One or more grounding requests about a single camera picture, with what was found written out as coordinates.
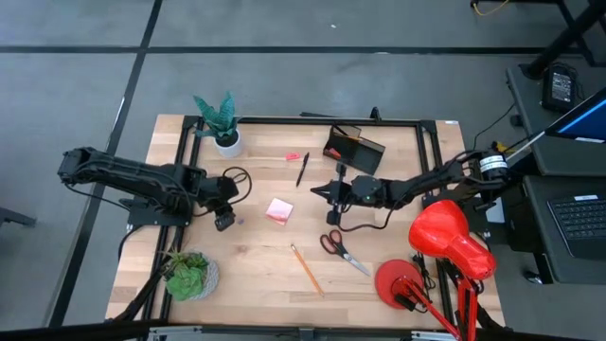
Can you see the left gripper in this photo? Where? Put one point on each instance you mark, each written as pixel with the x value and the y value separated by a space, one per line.
pixel 220 192

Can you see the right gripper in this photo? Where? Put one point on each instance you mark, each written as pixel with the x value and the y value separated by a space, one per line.
pixel 362 189

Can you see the black pen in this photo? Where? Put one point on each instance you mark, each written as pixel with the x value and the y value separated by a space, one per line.
pixel 303 169

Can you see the red eraser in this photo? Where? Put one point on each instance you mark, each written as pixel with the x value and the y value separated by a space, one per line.
pixel 334 153

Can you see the pink eraser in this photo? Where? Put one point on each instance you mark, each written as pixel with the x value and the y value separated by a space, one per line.
pixel 293 156

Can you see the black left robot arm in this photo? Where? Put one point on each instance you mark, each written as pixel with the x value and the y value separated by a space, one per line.
pixel 132 173

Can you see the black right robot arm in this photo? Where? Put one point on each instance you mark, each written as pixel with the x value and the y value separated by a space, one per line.
pixel 426 182

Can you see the black mesh desk organizer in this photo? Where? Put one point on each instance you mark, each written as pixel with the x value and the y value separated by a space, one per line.
pixel 364 158

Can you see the snake plant in white pot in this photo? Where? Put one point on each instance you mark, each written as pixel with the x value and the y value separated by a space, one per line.
pixel 228 144

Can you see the pink sticky note pad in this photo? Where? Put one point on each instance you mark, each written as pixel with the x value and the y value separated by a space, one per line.
pixel 279 209

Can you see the green succulent in pot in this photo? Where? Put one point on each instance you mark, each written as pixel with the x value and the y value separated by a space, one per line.
pixel 187 281

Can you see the red desk lamp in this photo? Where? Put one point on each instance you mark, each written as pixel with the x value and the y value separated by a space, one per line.
pixel 445 232

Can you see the yellow plug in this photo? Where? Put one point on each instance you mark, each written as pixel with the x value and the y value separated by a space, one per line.
pixel 503 148

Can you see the white monitor rod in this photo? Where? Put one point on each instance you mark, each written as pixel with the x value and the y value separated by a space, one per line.
pixel 523 147

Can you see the black stand leg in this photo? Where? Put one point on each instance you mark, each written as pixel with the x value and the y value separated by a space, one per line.
pixel 14 217

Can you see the black power adapter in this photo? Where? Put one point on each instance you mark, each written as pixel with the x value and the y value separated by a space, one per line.
pixel 561 87

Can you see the black laptop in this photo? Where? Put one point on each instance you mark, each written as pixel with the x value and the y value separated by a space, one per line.
pixel 582 220

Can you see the monitor with blue screen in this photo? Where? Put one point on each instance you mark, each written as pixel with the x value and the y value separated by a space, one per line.
pixel 587 120

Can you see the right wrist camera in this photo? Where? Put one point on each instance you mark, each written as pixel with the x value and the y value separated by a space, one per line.
pixel 333 218

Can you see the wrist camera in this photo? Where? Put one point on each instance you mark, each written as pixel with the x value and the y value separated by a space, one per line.
pixel 225 221
pixel 333 218

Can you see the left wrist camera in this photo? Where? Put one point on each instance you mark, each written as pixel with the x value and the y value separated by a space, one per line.
pixel 225 221

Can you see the black table frame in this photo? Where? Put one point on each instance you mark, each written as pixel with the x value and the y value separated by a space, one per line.
pixel 308 121

